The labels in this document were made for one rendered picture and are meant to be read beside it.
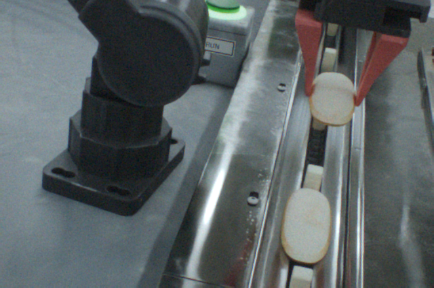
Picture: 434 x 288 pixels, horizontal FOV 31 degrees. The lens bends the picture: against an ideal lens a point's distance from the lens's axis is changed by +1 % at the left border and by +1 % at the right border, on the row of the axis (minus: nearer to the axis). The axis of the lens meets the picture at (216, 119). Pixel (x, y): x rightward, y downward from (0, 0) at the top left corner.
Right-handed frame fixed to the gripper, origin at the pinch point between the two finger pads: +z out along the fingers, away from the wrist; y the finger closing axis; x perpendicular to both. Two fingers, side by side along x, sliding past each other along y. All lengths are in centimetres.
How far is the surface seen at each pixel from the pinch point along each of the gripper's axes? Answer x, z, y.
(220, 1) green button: 24.0, 2.6, -13.4
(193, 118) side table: 11.2, 11.2, -12.7
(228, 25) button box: 20.6, 3.9, -11.8
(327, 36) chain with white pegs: 38.6, 9.4, -0.5
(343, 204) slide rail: -3.8, 8.2, 2.6
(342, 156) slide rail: 4.2, 8.2, 2.3
